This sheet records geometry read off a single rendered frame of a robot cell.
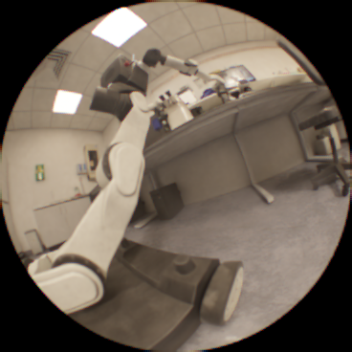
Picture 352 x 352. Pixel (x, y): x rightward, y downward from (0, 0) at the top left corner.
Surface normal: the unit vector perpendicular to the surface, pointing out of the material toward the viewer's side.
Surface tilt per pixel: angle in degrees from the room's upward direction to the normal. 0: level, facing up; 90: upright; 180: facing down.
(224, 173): 90
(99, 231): 90
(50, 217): 90
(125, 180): 90
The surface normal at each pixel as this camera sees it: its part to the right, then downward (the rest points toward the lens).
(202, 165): -0.44, 0.13
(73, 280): 0.74, -0.30
